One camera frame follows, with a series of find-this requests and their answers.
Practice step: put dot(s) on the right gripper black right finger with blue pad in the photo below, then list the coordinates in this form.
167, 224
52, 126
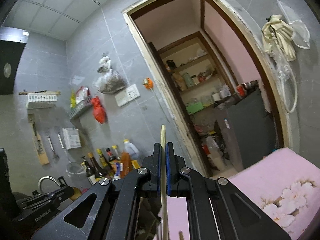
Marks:
217, 209

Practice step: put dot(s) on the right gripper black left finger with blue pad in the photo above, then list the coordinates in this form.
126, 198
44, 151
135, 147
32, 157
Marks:
109, 209

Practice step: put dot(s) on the wooden chopstick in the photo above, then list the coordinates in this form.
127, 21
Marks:
165, 234

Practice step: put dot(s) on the dark soy sauce bottle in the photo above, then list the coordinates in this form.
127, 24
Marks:
98, 171

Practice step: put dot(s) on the brown sauce pouch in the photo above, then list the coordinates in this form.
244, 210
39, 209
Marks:
125, 164

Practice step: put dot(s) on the metal strainer hanging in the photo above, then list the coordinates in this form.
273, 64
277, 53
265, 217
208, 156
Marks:
73, 169

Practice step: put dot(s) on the wooden board hanging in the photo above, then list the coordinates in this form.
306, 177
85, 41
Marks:
39, 148

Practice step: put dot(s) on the large dark vinegar jug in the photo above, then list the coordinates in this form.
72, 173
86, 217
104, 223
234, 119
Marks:
131, 149

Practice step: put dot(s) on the hanging metal peeler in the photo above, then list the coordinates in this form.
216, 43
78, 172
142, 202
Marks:
55, 156

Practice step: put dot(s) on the pink floral towel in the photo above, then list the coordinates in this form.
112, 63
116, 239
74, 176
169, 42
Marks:
284, 185

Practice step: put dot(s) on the dark grey cabinet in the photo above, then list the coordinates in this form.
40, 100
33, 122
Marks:
247, 130

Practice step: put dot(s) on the red plastic bag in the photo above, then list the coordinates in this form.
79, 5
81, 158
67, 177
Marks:
98, 110

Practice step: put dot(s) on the green box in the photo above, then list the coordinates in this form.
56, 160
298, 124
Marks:
194, 107

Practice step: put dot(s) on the clear bag of dried goods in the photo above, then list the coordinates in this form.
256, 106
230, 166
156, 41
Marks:
109, 81

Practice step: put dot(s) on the wooden pantry shelf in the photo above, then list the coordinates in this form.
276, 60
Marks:
197, 71

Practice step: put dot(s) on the black range hood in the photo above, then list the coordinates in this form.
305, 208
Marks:
10, 56

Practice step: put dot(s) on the cream rubber gloves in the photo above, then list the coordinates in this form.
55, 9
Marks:
275, 30

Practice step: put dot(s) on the white wall box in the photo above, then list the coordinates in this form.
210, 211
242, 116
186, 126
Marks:
71, 138

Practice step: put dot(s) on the grey wall shelf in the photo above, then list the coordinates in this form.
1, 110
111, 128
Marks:
80, 108

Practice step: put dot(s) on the white wall socket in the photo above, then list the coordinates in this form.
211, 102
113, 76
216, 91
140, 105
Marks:
127, 95

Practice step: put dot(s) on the white wall rack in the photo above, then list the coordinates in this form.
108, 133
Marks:
41, 99

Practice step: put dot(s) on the orange wall hook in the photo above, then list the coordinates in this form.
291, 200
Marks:
148, 83

